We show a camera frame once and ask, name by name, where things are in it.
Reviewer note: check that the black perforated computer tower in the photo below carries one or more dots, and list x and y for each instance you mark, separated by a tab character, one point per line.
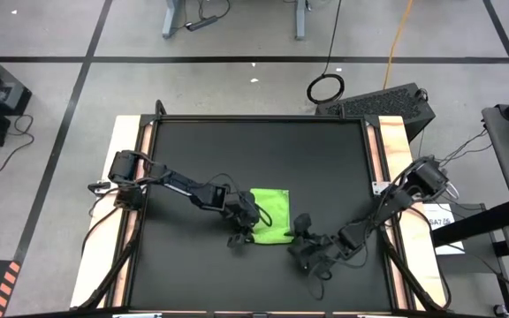
382	103

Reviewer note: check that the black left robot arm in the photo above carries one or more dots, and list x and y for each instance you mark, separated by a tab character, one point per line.
179	183

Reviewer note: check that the green microfibre towel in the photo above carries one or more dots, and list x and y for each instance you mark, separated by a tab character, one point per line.
276	212

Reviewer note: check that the black desk base beam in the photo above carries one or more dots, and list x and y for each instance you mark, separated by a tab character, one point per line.
475	225

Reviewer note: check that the black caster wheel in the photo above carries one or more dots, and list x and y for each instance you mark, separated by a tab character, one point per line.
500	310

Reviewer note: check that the black metal table frame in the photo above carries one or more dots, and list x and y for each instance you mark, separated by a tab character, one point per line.
259	118

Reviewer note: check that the white printed paper sheet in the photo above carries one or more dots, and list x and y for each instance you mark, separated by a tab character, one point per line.
446	234

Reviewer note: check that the grey desk leg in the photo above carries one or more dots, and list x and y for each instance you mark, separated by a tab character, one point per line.
301	22
172	20

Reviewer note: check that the black power strip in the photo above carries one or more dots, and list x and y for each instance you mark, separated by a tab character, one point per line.
201	23

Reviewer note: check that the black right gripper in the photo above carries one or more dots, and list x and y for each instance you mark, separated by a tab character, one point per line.
321	247

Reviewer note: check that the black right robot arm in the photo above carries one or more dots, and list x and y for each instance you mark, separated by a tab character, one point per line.
396	203

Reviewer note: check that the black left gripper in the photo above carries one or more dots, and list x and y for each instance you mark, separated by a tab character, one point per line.
243	212

